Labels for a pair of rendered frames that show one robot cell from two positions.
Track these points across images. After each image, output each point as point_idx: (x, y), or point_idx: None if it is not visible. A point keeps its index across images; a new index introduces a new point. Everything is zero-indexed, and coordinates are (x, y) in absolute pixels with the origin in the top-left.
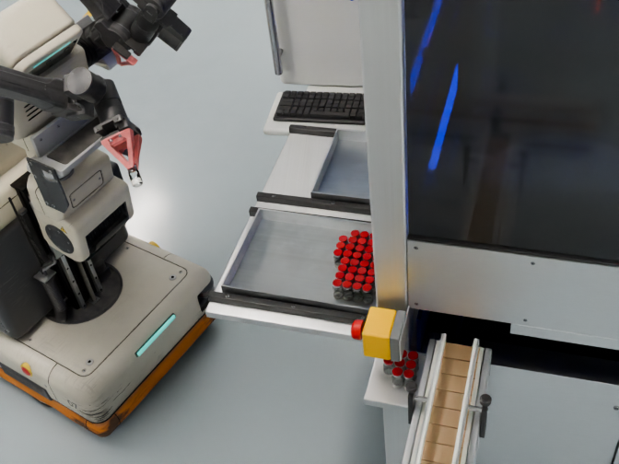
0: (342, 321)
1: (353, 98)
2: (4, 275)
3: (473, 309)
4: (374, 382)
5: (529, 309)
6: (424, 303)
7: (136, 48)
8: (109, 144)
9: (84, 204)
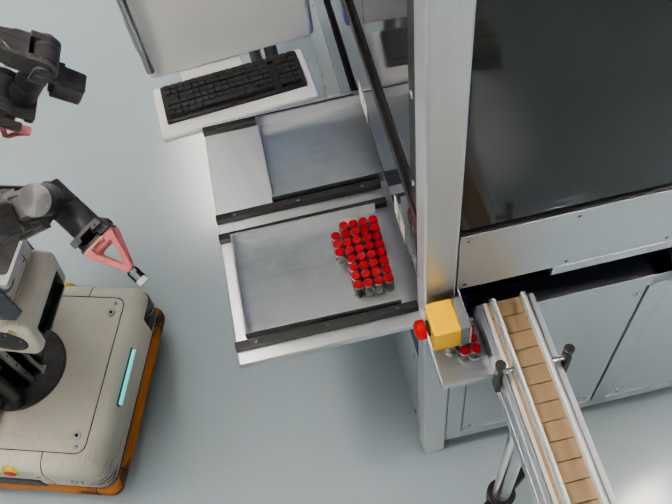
0: (378, 319)
1: (239, 73)
2: None
3: (518, 270)
4: (442, 366)
5: (571, 251)
6: (472, 281)
7: (26, 115)
8: (94, 253)
9: (20, 296)
